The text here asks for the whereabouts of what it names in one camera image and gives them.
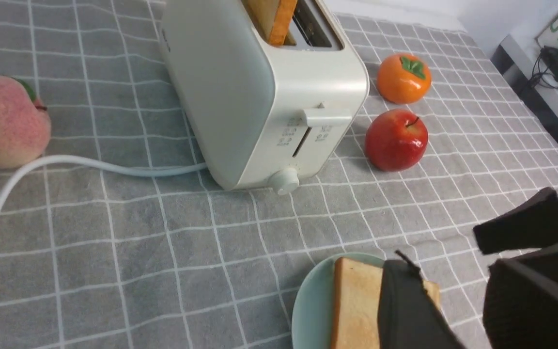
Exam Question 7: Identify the orange fake persimmon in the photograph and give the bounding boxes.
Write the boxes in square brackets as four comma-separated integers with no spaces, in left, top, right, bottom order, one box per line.
[376,53,432,104]

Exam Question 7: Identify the light green round plate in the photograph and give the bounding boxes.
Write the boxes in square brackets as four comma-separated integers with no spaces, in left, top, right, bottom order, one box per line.
[291,252,454,349]

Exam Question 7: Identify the red fake apple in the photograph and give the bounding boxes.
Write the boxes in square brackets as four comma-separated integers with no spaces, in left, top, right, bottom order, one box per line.
[364,108,428,172]

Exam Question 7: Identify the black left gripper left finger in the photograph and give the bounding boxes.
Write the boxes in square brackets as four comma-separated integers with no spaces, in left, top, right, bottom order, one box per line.
[378,250,465,349]

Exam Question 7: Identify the grey checked tablecloth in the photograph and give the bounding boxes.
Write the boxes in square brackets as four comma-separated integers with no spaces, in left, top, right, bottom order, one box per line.
[0,0,558,349]

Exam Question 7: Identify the pink fake peach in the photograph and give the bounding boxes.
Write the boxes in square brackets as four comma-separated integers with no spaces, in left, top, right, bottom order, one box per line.
[0,75,51,169]

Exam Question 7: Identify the white toaster power cord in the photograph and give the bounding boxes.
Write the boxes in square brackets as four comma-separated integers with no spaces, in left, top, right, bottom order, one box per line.
[0,155,208,286]

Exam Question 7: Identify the white two-slot toaster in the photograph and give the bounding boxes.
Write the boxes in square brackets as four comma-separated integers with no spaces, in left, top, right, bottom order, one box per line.
[159,0,370,195]

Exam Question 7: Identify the toast slice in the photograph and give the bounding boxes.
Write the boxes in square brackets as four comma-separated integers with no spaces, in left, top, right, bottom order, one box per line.
[330,257,440,349]
[242,0,297,47]

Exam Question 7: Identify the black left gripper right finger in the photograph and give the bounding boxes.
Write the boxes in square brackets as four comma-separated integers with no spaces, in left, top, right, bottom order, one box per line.
[472,188,558,349]

